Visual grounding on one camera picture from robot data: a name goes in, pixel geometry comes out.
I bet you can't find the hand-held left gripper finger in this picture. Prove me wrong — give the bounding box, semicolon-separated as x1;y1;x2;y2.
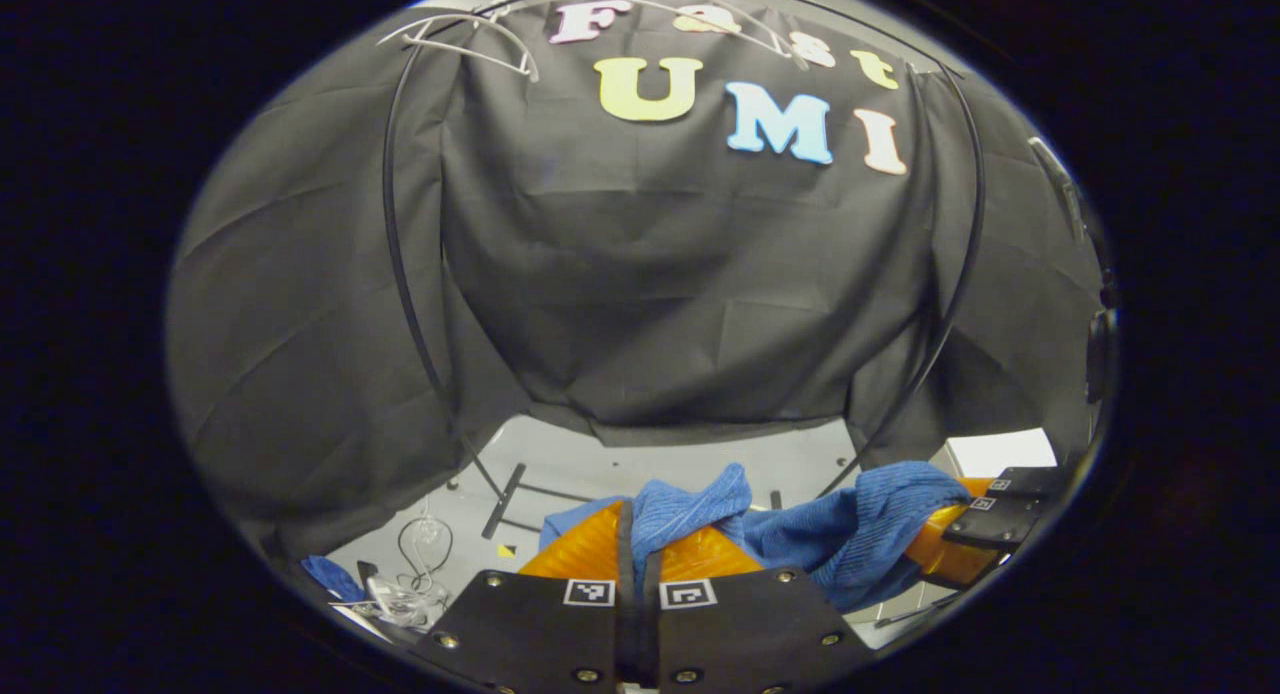
640;522;876;694
410;501;639;694

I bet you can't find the blue corduroy jacket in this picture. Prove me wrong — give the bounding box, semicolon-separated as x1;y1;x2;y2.
540;461;971;615

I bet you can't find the black clothes rack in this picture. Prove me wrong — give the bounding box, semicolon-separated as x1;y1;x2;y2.
383;0;986;540

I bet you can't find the white clothes hanger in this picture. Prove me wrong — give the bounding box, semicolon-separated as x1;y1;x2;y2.
555;0;811;70
378;12;541;83

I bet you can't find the white panel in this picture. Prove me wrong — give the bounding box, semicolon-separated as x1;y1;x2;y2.
945;429;1059;478

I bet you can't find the blue cloth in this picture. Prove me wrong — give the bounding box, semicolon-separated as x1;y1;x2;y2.
300;556;366;603

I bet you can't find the black backdrop cloth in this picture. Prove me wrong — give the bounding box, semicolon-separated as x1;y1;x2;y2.
165;0;1111;565

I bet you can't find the white cable bundle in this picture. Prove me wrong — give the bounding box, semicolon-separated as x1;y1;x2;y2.
360;514;456;627

